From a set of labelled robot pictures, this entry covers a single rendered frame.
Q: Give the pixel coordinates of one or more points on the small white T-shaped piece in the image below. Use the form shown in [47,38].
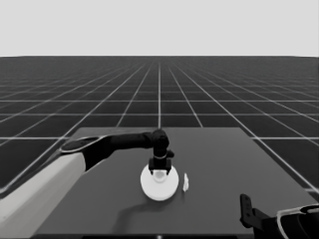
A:
[185,184]

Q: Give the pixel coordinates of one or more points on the large thick white disc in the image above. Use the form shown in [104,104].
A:
[159,191]

